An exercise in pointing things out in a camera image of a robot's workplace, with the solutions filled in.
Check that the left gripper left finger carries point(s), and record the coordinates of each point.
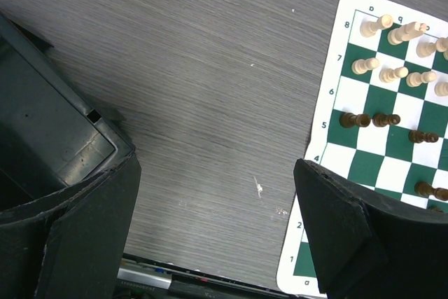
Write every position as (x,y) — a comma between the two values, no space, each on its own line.
(70,243)

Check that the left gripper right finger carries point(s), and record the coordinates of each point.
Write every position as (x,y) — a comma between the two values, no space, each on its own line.
(368,245)

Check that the green white chess board mat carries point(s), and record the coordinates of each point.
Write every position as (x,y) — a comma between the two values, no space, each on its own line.
(385,130)

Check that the light wooden pawn piece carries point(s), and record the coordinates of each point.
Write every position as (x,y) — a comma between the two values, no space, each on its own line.
(361,66)

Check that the light wooden chess piece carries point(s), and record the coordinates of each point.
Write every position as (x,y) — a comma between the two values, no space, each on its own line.
(406,33)

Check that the light wooden rook piece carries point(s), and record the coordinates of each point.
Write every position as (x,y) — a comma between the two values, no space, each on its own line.
(370,28)

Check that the black left arm base housing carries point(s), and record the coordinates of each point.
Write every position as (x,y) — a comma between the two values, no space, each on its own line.
(52,135)

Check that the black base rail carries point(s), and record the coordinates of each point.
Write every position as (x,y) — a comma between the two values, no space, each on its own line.
(140,277)

